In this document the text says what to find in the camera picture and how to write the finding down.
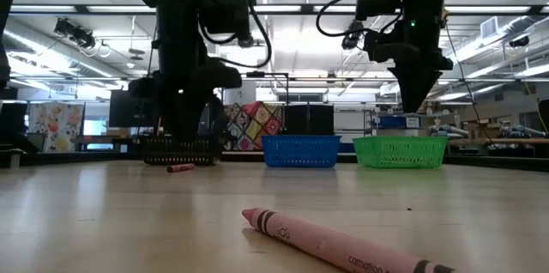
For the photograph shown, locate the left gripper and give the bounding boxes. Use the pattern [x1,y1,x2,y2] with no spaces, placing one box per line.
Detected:
[128,40,207,141]

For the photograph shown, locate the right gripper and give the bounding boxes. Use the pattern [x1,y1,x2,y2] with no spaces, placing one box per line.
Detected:
[364,17,455,113]

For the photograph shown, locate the pink crayon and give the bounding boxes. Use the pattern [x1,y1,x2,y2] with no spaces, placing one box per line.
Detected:
[241,207,458,273]

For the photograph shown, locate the blue storage bin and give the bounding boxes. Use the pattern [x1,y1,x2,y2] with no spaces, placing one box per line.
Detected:
[377,115,422,130]

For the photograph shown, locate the black plastic basket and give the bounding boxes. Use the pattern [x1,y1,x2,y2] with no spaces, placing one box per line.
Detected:
[141,135,222,167]

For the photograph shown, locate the white cylinder tank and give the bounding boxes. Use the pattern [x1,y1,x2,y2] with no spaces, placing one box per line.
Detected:
[224,79,257,106]

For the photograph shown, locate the red crayon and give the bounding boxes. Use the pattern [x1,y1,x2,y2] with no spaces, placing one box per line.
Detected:
[166,162,196,173]

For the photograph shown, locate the white tubular device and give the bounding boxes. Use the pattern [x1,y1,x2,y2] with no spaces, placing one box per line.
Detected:
[428,124,468,137]
[498,124,549,138]

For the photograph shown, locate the colourful patchwork quilt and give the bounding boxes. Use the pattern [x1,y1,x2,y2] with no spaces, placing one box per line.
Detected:
[221,100,284,152]

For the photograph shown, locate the black monitor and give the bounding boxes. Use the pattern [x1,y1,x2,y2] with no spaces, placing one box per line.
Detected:
[108,89,160,129]

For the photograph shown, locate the green plastic basket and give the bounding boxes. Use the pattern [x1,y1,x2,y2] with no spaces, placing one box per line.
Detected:
[353,136,449,169]

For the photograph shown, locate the black round overhead fixture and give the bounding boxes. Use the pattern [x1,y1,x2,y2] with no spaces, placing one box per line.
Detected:
[237,32,256,49]

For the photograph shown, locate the black cabinet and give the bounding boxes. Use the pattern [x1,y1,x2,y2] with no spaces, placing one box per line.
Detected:
[283,104,335,137]

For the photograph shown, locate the blue plastic basket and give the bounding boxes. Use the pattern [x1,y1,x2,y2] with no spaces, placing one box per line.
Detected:
[261,135,342,168]

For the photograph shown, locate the wooden workbench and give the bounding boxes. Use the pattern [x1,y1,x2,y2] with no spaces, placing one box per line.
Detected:
[448,136,549,145]

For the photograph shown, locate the floral cloth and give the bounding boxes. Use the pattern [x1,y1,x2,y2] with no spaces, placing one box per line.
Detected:
[27,100,86,155]

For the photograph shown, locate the black ceiling spotlights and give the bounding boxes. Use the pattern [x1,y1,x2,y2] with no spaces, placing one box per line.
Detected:
[53,17,97,50]

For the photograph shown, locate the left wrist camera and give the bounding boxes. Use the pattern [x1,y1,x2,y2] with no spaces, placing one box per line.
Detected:
[205,58,244,89]

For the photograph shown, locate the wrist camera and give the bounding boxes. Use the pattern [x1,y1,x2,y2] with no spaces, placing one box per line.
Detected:
[205,58,244,89]
[341,21,366,50]

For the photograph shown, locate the thin black hanging cable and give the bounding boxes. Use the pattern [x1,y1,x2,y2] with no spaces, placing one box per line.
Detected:
[444,23,495,146]

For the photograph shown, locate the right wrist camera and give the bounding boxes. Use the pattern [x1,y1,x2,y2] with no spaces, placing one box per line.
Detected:
[341,21,366,50]

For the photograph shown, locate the white wall vent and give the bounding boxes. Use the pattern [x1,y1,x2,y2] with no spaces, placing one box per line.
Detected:
[480,15,499,39]

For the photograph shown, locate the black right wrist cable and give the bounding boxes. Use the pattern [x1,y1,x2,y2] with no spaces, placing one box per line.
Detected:
[316,0,359,38]

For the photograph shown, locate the black aluminium table frame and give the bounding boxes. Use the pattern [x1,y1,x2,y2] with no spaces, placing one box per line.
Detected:
[0,129,549,173]

